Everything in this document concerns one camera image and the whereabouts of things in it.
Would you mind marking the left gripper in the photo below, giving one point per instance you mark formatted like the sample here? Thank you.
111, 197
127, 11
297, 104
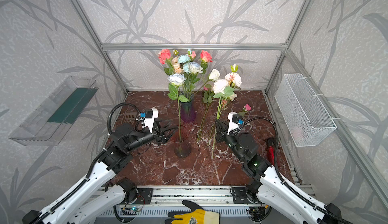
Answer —
157, 134

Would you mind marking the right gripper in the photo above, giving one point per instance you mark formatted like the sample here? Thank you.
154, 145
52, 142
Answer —
224, 132

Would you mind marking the red glass vase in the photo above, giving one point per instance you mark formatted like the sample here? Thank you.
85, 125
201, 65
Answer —
181, 142

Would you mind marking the purple glass vase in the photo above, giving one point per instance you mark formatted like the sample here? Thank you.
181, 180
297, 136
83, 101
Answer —
187, 110

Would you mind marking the pale pink flower stem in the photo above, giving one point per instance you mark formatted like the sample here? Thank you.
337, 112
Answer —
224, 89

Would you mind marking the white blue rose stem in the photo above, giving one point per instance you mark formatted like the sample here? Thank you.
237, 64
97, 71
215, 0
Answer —
175, 82
191, 72

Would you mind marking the cream white rose stem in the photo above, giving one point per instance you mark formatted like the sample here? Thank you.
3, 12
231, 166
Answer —
199, 81

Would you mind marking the peach flower stem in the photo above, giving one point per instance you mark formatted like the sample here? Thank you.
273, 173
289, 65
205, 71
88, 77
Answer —
175, 63

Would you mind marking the light blue flower stem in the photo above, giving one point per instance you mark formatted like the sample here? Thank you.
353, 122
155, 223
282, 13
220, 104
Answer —
184, 62

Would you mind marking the coral pink rose stem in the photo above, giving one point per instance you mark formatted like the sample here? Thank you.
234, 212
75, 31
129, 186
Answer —
206, 56

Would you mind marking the red pink rose stem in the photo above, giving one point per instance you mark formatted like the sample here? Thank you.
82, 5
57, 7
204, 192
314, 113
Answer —
165, 57

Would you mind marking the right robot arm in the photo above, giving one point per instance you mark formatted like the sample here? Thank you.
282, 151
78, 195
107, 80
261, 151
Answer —
268, 185

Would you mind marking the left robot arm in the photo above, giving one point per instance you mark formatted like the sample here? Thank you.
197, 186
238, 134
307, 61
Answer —
75, 206

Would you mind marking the yellow black work glove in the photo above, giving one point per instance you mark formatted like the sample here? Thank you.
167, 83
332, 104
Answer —
196, 215

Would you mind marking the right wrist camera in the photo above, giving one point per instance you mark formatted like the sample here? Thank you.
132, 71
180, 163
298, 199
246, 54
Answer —
235, 122

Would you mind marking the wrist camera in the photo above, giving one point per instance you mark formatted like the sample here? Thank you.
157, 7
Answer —
235, 122
147, 119

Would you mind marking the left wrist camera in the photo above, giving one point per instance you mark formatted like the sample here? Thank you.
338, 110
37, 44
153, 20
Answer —
147, 119

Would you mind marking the white wire basket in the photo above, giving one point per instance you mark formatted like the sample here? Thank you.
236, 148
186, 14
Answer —
308, 121

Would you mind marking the clear plastic wall tray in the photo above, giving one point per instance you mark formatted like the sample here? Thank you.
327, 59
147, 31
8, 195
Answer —
51, 121

